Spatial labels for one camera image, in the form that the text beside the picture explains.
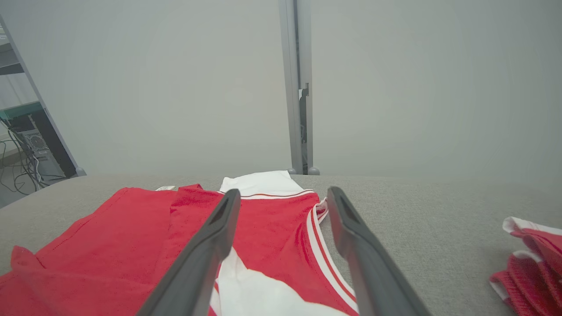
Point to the grey slanted partition frame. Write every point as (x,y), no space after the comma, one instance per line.
(48,118)

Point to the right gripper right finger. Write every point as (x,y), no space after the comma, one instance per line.
(369,272)

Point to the red basketball jersey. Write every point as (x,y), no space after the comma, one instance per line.
(531,272)

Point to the grey double partition post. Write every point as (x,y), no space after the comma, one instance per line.
(292,87)

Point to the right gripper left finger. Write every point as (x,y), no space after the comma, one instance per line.
(197,267)

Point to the green edged desk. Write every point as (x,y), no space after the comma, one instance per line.
(19,109)

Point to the grey computer tower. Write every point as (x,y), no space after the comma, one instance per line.
(41,149)

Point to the red white striped shorts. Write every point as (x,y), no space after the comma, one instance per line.
(114,245)

